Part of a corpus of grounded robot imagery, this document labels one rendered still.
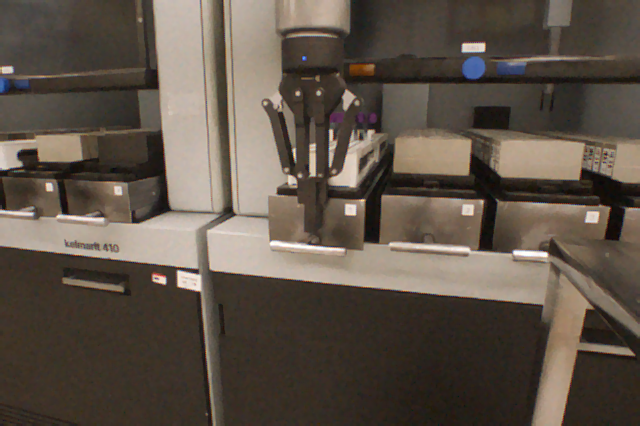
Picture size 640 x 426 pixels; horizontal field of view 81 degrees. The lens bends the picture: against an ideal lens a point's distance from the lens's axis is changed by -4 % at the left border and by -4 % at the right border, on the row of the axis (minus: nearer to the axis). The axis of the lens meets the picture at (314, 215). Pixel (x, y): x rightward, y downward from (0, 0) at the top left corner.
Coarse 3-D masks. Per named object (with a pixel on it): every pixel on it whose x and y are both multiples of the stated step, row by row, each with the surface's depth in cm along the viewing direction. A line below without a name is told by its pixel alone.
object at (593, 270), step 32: (576, 256) 27; (608, 256) 27; (576, 288) 26; (608, 288) 22; (544, 320) 32; (576, 320) 30; (608, 320) 21; (544, 352) 32; (576, 352) 31; (544, 384) 32; (544, 416) 33
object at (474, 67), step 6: (468, 60) 52; (474, 60) 52; (480, 60) 52; (468, 66) 52; (474, 66) 52; (480, 66) 52; (462, 72) 54; (468, 72) 53; (474, 72) 52; (480, 72) 52; (468, 78) 53; (474, 78) 53
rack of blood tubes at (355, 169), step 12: (312, 144) 67; (360, 144) 69; (372, 144) 73; (312, 156) 55; (348, 156) 54; (360, 156) 58; (312, 168) 55; (348, 168) 54; (360, 168) 76; (372, 168) 75; (288, 180) 57; (336, 180) 55; (348, 180) 55
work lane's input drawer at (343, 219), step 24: (384, 168) 83; (288, 192) 54; (336, 192) 52; (360, 192) 54; (288, 216) 54; (336, 216) 53; (360, 216) 52; (288, 240) 55; (312, 240) 52; (336, 240) 53; (360, 240) 53
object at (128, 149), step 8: (104, 136) 72; (112, 136) 72; (120, 136) 71; (128, 136) 71; (136, 136) 71; (144, 136) 70; (152, 136) 72; (104, 144) 73; (112, 144) 72; (120, 144) 72; (128, 144) 71; (136, 144) 71; (144, 144) 71; (152, 144) 72; (104, 152) 73; (112, 152) 73; (120, 152) 72; (128, 152) 72; (136, 152) 71; (144, 152) 71; (152, 152) 72; (104, 160) 74; (112, 160) 73; (120, 160) 73; (128, 160) 72; (136, 160) 72; (144, 160) 71; (152, 160) 72
